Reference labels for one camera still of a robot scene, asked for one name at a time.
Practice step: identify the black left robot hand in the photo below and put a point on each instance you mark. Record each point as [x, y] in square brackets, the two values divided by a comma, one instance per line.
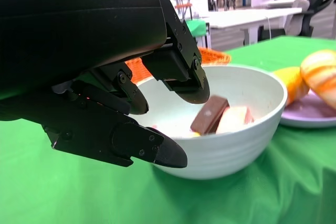
[65, 37]

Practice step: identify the grey green bowl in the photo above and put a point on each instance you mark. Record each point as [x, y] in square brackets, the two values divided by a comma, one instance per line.
[223, 153]

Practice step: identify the orange wicker basket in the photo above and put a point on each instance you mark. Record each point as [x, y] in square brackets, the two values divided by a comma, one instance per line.
[215, 56]

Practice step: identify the lavender plate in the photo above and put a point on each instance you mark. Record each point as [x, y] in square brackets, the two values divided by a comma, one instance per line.
[307, 117]

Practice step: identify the salmon red layered cake slice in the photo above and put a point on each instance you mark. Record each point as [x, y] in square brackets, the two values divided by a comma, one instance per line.
[233, 119]

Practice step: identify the chocolate cake slice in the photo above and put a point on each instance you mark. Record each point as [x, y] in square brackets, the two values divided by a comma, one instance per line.
[210, 116]

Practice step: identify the grey black office chair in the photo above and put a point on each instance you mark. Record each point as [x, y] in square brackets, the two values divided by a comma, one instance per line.
[299, 16]

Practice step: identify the green tablecloth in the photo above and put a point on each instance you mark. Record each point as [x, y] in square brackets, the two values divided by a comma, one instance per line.
[78, 195]

